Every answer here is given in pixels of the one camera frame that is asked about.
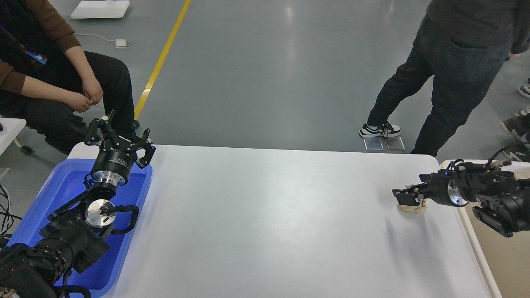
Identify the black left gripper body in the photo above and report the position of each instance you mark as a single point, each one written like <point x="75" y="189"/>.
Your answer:
<point x="114" y="161"/>

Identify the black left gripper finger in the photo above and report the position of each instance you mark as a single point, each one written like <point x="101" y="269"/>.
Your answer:
<point x="143" y="150"/>
<point x="99" y="131"/>

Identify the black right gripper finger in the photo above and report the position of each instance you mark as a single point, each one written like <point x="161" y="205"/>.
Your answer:
<point x="409" y="196"/>
<point x="425" y="178"/>

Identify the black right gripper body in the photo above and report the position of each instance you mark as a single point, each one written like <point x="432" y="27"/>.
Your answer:
<point x="443" y="190"/>

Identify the beige paper ball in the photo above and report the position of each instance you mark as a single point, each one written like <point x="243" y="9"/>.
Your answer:
<point x="414" y="209"/>

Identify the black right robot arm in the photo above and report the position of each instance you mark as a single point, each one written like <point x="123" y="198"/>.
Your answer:
<point x="502" y="199"/>

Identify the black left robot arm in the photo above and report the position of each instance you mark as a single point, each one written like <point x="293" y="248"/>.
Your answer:
<point x="75" y="237"/>

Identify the right metal floor plate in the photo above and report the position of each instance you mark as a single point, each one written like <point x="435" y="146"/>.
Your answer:
<point x="395" y="144"/>

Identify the metal floor plate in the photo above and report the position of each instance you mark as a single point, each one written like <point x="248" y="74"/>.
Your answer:
<point x="373" y="144"/>
<point x="395" y="144"/>

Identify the blue plastic tray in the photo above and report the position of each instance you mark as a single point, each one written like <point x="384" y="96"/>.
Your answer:
<point x="63" y="184"/>

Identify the left metal floor plate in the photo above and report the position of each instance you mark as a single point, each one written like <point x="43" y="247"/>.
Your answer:
<point x="373" y="144"/>

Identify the seated person brown sweater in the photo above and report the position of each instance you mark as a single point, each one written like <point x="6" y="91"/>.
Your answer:
<point x="48" y="80"/>

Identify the white side table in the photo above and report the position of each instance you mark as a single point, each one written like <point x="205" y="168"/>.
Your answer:
<point x="11" y="127"/>

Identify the beige plastic bin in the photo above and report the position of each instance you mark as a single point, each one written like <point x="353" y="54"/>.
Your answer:
<point x="505" y="262"/>

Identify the white flat board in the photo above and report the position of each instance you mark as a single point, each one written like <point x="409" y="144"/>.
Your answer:
<point x="100" y="9"/>

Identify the standing person black trousers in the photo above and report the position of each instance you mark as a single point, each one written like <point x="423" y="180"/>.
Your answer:
<point x="462" y="45"/>

